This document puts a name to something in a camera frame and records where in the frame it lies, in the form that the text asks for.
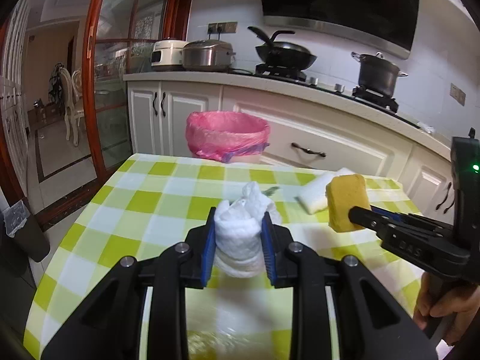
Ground yellow sponge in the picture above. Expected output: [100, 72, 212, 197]
[325, 174, 370, 233]

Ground white foam sponge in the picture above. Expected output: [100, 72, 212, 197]
[297, 167, 354, 215]

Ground white paper towel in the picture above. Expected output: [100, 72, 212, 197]
[214, 181, 282, 279]

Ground green striped cloth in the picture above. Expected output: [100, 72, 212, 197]
[262, 185, 280, 197]

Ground white lower kitchen cabinets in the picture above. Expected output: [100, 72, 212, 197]
[124, 73, 453, 222]

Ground dark floor trash bin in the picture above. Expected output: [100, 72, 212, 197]
[2, 200, 50, 263]

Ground pink lined trash bin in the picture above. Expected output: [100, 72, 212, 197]
[185, 111, 270, 164]

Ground person's right hand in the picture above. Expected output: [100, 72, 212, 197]
[413, 272, 479, 346]

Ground white crumpled paper on counter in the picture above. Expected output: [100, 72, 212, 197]
[416, 122, 435, 135]

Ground black glass gas stove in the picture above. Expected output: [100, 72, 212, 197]
[228, 63, 421, 129]

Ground dark stock pot with lid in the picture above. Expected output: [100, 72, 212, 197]
[351, 51, 408, 98]

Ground black range hood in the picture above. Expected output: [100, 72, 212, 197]
[261, 0, 420, 59]

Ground white dining chair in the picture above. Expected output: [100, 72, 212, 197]
[59, 67, 85, 147]

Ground white tall cupboard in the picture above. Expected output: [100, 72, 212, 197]
[1, 0, 30, 190]

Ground white rice cooker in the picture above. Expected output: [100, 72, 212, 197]
[151, 39, 187, 72]

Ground red framed glass sliding door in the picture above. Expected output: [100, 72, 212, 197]
[81, 0, 192, 181]

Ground black drawer handle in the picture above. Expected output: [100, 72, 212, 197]
[290, 142, 326, 158]

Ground wall light switch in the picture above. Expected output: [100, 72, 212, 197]
[450, 83, 466, 107]

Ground black wok with handle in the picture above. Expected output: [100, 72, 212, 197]
[247, 26, 317, 71]

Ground wall power sockets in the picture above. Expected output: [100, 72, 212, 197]
[208, 21, 238, 34]

